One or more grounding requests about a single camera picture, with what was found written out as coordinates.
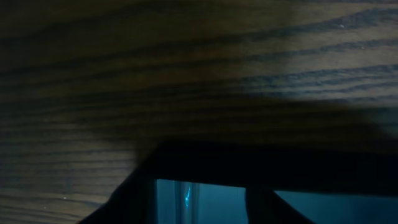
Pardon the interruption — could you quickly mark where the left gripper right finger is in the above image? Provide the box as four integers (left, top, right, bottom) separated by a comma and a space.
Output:
244, 187, 315, 224

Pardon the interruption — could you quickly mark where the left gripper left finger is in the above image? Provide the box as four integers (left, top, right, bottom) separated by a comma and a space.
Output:
77, 166, 157, 224

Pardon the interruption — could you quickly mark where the clear test tube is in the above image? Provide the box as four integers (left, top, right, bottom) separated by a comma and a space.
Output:
174, 180, 200, 224

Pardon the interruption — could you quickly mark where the black tray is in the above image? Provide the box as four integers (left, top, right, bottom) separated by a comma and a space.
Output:
136, 139, 398, 224

